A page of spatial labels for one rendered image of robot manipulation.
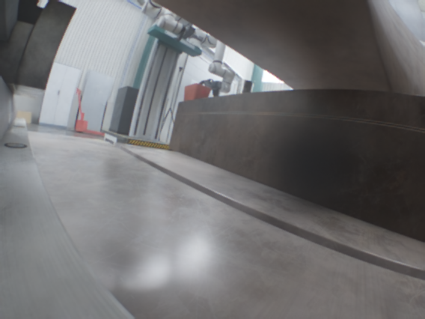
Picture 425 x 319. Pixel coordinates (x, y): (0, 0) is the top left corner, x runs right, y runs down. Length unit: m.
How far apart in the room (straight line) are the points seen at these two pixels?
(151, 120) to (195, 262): 2.00
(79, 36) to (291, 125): 7.44
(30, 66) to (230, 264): 0.50
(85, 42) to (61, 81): 1.83
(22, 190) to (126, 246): 0.10
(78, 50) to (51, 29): 7.03
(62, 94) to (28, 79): 6.16
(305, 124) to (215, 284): 0.59
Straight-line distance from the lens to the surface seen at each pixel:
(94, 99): 7.43
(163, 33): 2.03
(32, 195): 0.15
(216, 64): 1.59
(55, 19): 0.52
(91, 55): 7.62
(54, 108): 6.58
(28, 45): 0.50
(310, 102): 0.69
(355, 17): 0.62
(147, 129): 2.10
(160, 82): 2.19
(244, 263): 0.20
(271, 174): 0.71
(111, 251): 0.18
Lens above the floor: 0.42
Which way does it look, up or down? 5 degrees down
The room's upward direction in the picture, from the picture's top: 12 degrees clockwise
